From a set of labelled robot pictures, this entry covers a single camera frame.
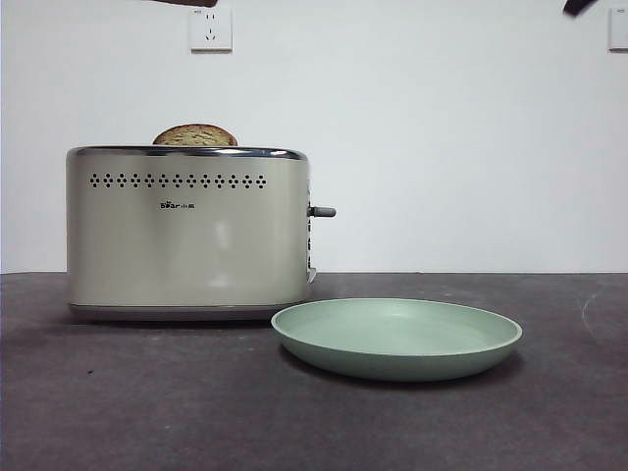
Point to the pale green round plate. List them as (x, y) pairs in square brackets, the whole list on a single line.
[(397, 363)]

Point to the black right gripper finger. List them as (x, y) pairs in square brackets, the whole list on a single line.
[(579, 6)]

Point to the small toasted bread slice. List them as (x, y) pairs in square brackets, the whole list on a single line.
[(196, 136)]

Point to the cream two-slot toaster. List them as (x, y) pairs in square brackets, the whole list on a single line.
[(186, 245)]

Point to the large toasted bread slice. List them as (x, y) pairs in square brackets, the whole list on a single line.
[(186, 2)]

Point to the grey toaster lever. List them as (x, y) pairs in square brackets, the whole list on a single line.
[(325, 212)]

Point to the white wall socket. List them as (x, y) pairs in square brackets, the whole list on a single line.
[(619, 30), (212, 30)]

